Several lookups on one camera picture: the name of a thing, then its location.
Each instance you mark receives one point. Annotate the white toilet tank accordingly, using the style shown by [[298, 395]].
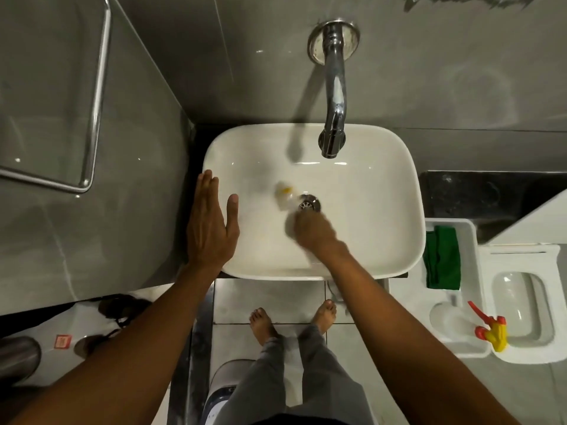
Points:
[[531, 225]]

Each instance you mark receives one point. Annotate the white ceramic sink basin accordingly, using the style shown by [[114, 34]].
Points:
[[363, 207]]

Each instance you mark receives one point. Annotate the chrome sink drain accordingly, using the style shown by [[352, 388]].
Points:
[[309, 203]]

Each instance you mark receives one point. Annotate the white yellow scrub sponge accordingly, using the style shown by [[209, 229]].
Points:
[[283, 192]]

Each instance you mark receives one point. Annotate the person's right foot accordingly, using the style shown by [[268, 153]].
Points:
[[324, 316]]

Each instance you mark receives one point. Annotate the person's left thumb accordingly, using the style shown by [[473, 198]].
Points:
[[233, 212]]

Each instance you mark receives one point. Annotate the person's right fingers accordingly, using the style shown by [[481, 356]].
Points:
[[296, 225]]

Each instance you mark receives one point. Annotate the white round bucket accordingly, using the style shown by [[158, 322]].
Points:
[[221, 393]]

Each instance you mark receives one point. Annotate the steel trash bin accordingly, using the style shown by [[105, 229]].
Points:
[[17, 360]]

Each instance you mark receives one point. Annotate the person's left foot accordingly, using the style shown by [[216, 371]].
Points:
[[263, 325]]

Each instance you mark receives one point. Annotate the person's left forearm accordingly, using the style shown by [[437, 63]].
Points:
[[133, 349]]

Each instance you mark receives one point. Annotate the green cloth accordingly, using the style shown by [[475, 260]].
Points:
[[442, 258]]

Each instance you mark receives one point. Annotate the red sticker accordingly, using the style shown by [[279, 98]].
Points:
[[63, 342]]

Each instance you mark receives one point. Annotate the white toilet bowl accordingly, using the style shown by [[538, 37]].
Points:
[[522, 305]]

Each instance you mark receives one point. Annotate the person's left hand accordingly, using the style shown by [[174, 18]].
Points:
[[208, 234]]

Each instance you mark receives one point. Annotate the chrome wall faucet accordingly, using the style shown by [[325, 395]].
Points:
[[334, 97]]

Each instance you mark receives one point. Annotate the person's right forearm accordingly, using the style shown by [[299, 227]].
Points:
[[398, 340]]

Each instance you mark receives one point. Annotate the person's foot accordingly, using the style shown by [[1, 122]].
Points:
[[324, 316], [263, 325]]

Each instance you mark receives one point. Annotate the chrome towel rail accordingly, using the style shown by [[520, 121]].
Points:
[[99, 84]]

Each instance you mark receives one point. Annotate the chrome drain pipe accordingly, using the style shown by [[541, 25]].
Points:
[[336, 292]]

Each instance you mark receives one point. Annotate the white spray bottle red yellow nozzle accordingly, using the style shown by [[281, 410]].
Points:
[[494, 334]]

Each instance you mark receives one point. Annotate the person's right hand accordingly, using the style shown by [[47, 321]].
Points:
[[316, 236]]

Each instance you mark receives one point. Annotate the white plastic caddy tray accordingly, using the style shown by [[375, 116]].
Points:
[[469, 269]]

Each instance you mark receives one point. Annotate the grey trousers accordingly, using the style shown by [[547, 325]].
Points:
[[283, 385]]

